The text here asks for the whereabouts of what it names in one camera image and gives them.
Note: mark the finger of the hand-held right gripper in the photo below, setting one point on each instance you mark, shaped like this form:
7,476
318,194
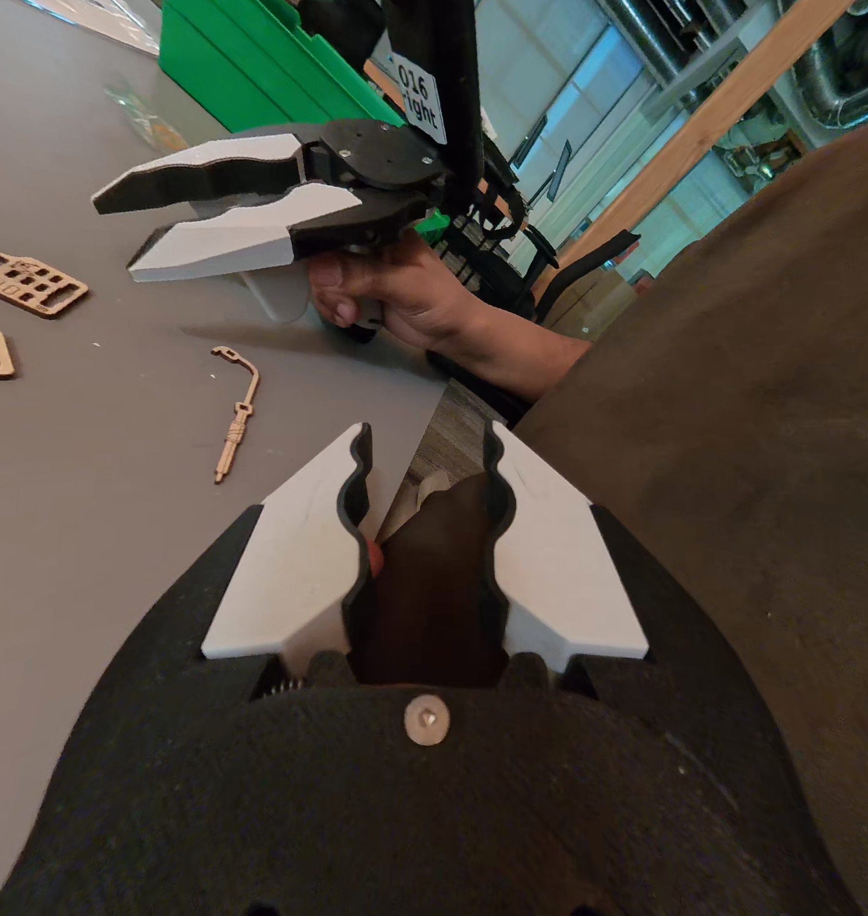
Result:
226,243
212,161

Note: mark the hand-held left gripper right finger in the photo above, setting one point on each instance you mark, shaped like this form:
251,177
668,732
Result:
563,572

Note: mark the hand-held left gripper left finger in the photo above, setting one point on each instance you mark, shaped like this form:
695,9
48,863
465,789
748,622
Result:
284,572

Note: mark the wooden bent pipe piece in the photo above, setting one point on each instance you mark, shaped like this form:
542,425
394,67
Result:
234,436

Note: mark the person's right forearm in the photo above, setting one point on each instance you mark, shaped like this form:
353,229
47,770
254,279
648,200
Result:
527,358

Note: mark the grey desk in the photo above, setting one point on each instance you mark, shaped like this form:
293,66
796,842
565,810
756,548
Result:
119,515

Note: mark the person's right hand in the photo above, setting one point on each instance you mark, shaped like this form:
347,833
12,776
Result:
405,300

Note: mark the clear plastic bag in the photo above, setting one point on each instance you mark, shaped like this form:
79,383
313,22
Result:
144,118

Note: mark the green plastic bin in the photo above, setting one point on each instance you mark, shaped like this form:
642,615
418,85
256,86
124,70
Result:
248,64

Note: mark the person's dark brown trousers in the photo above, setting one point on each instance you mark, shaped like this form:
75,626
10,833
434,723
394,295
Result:
434,587

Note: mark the black bag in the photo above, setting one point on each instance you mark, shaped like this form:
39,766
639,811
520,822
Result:
341,25

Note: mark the person's brown shirt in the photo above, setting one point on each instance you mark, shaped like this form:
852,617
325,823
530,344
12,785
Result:
727,501

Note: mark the black office chair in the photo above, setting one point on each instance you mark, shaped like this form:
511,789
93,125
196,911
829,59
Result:
505,279

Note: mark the cardboard box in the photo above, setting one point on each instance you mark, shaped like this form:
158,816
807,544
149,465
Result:
591,304

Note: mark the wooden beam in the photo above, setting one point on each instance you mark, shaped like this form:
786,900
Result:
727,107

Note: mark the silver ventilation duct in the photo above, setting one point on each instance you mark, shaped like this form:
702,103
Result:
656,36
834,79

